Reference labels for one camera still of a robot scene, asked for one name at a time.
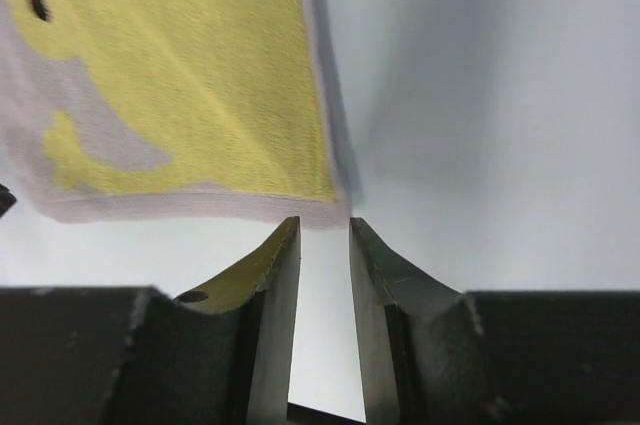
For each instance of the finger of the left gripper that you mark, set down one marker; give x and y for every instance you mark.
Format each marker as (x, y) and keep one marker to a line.
(7, 200)

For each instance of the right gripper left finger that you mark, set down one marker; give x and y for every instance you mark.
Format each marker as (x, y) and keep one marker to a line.
(219, 353)

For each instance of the pale green cloth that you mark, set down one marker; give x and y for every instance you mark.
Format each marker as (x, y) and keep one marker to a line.
(142, 109)

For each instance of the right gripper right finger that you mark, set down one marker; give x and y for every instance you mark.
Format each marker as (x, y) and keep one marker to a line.
(432, 355)

